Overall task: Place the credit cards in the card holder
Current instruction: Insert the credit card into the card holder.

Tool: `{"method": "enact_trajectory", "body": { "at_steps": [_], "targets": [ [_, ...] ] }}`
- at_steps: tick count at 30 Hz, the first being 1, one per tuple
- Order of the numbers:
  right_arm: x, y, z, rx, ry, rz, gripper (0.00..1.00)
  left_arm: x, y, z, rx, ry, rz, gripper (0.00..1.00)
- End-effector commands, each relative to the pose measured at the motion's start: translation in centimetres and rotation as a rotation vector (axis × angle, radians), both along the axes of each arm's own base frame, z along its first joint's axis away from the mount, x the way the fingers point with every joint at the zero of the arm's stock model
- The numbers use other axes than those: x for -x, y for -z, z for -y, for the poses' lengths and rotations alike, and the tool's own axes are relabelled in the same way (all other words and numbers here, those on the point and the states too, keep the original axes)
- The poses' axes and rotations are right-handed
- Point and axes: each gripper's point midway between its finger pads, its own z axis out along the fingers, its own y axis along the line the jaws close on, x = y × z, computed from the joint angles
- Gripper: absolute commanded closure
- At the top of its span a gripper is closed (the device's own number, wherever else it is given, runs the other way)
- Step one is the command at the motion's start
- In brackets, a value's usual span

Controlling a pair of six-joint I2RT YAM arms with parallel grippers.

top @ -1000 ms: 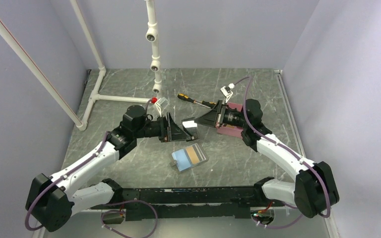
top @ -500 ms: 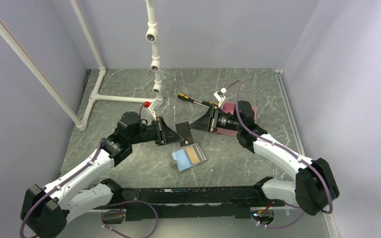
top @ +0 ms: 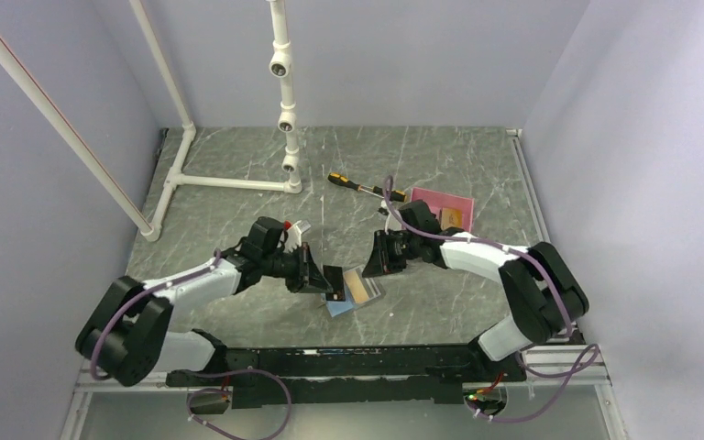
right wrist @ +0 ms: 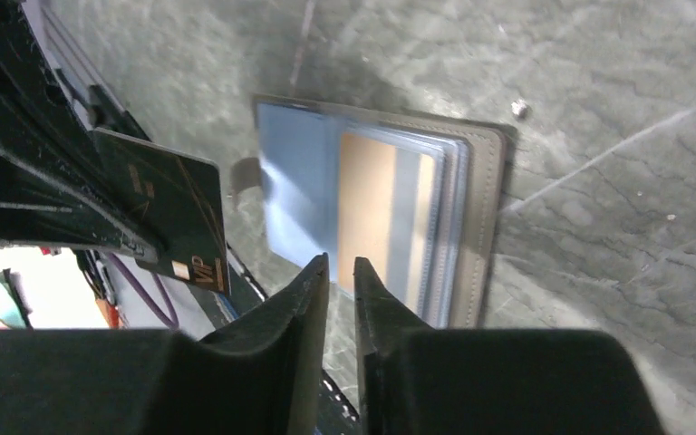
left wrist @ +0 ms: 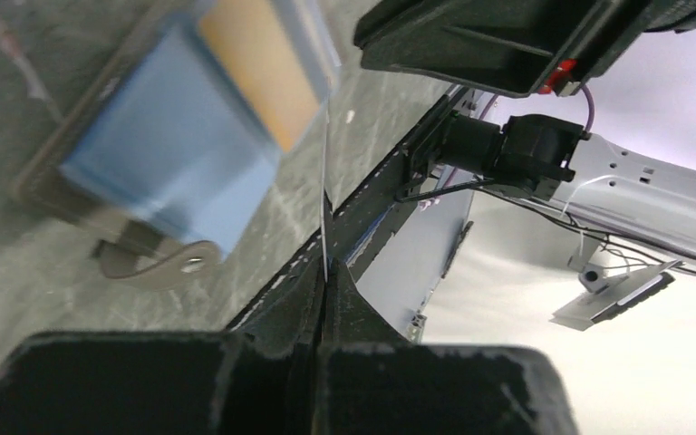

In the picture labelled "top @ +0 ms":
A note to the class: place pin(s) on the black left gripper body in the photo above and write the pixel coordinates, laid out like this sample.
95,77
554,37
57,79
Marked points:
297,271

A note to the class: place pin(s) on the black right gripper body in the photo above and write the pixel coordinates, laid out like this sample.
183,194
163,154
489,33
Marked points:
394,250

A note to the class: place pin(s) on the orange credit card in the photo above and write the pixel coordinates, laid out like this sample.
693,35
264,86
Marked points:
362,290

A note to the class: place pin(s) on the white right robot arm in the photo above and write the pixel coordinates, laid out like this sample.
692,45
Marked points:
543,295

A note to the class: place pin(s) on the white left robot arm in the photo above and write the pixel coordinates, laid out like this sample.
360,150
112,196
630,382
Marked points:
128,336

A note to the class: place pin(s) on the grey leather card holder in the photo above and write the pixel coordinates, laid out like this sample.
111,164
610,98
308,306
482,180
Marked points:
336,309

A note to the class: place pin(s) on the pink plastic card box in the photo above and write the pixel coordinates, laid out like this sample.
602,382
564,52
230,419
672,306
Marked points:
439,202

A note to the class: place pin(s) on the yellow black screwdriver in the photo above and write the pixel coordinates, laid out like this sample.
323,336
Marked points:
344,182

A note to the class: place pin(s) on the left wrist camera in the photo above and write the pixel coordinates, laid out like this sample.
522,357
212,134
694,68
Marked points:
295,235

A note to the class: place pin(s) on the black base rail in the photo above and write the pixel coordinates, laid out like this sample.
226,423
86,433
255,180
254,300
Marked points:
439,373

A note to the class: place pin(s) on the aluminium extrusion frame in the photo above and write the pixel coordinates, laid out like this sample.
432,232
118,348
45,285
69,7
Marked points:
411,266

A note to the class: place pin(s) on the white PVC pipe frame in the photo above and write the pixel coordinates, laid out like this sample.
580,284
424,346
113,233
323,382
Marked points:
67,94

